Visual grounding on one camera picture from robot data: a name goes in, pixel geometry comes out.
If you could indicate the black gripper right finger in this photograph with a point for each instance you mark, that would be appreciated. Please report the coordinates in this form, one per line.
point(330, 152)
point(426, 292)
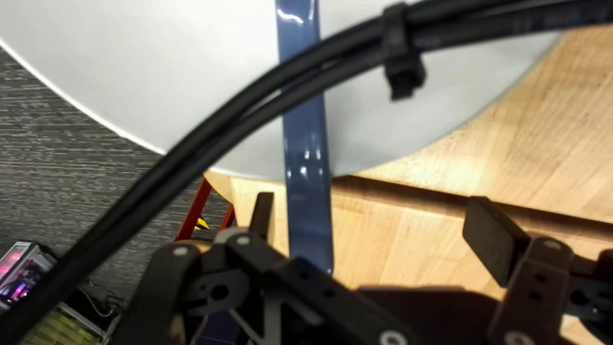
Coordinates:
point(537, 280)

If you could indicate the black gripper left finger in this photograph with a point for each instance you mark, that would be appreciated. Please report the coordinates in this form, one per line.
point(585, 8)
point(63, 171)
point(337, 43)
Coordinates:
point(192, 288)

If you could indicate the blue-grey strip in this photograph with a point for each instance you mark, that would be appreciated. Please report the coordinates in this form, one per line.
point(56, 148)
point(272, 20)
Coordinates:
point(307, 165)

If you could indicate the white bowl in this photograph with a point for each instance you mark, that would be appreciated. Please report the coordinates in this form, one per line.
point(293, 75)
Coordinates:
point(159, 64)

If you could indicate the orange metal stand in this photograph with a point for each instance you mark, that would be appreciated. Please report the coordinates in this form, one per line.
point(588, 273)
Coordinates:
point(194, 217)

